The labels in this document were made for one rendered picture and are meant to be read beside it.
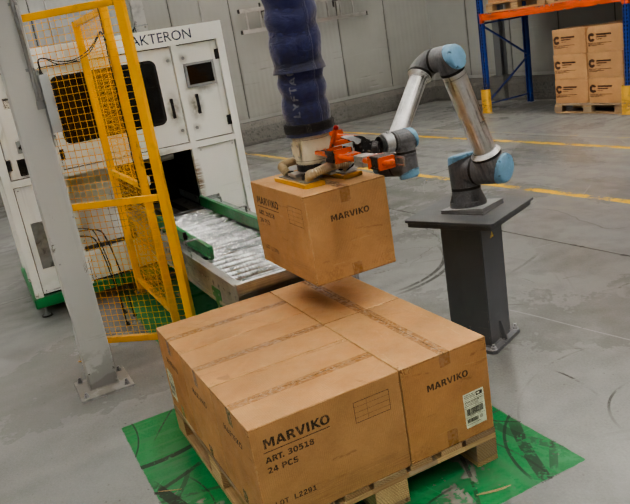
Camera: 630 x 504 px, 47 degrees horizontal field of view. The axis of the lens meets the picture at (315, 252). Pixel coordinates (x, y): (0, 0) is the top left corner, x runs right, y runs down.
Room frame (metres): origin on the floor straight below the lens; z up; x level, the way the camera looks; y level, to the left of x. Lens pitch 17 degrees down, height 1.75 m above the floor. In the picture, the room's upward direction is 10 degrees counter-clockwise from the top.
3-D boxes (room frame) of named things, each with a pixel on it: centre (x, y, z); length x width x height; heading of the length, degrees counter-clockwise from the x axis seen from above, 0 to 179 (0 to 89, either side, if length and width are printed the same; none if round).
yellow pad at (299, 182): (3.22, 0.02, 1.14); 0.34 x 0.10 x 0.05; 24
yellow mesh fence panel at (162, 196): (4.20, 1.18, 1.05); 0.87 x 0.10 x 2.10; 76
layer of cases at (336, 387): (2.85, 0.11, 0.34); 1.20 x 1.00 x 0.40; 24
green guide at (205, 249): (4.86, 0.98, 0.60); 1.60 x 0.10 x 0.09; 24
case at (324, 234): (3.26, -0.05, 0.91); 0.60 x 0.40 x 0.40; 24
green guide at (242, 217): (5.08, 0.49, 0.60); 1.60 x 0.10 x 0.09; 24
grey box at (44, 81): (3.89, 1.25, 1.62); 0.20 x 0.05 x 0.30; 24
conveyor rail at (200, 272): (4.52, 0.88, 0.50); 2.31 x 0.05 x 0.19; 24
